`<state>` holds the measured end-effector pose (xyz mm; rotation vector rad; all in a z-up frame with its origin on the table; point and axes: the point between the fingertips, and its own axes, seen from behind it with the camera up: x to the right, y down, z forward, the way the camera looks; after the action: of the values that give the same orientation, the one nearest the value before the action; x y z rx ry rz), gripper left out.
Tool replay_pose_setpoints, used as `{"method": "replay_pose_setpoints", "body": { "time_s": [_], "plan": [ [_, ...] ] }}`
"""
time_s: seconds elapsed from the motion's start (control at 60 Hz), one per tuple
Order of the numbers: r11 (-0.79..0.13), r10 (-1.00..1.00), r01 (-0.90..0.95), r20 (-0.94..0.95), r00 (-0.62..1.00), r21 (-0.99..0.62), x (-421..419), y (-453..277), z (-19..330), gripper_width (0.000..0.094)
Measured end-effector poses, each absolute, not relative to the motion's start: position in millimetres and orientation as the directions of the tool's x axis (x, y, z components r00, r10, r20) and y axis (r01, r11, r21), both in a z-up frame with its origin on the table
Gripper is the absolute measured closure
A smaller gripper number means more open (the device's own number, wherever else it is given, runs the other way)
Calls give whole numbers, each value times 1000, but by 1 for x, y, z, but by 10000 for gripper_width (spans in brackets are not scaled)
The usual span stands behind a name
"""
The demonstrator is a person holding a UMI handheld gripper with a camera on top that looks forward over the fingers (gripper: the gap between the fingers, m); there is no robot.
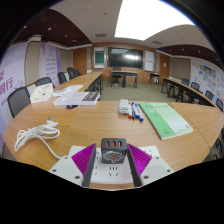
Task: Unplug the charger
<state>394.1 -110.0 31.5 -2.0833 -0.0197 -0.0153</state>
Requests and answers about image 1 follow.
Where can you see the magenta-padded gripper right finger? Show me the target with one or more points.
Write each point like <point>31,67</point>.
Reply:
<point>140,160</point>

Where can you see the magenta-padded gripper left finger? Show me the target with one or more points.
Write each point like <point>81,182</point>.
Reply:
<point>85,160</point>

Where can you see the black charger block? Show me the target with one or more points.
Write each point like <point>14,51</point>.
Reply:
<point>114,150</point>

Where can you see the green and white booklet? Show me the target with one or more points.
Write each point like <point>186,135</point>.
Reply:
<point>165,120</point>

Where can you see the red whiteboard marker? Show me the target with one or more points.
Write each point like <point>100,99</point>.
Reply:
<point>130,111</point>

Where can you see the thick white book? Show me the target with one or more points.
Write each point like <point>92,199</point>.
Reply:
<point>75,98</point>

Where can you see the white paper sheets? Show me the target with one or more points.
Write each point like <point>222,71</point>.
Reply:
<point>68,90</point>

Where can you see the white cardboard box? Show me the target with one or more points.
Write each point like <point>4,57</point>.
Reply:
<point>41,93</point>

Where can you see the long wooden table row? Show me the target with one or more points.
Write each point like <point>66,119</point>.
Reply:
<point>186,90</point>

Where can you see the small wooden side table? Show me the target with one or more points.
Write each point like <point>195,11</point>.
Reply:
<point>154,74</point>

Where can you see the black desk chair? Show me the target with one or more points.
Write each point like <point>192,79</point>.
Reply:
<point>116,76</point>

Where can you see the row of black office chairs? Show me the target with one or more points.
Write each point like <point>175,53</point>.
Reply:
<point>70,74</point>

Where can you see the black mesh office chair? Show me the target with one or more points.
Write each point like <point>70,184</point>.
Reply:
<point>44,81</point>
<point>18,100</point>

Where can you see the wooden desk with black legs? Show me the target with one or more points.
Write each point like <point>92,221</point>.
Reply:
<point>125,72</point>

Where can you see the group of black chairs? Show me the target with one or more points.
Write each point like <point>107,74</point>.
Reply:
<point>195,86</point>

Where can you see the orange wooden door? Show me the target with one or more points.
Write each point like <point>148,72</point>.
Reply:
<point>164,66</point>
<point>80,60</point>

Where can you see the bright ceiling light panel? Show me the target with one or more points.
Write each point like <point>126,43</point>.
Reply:
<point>150,18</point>

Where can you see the white wall board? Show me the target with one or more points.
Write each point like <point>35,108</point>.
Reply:
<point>149,60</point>

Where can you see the narrow purple wall banner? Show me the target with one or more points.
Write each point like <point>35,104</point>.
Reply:
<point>50,63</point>

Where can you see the large black wall screen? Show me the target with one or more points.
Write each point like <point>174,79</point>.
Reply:
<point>125,57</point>

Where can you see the green framed wall board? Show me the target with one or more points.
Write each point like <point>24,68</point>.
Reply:
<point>99,57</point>

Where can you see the colourful wall poster display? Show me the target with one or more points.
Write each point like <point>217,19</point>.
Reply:
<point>210,78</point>

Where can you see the large purple wall banner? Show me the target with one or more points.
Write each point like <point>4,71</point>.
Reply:
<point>10,80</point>

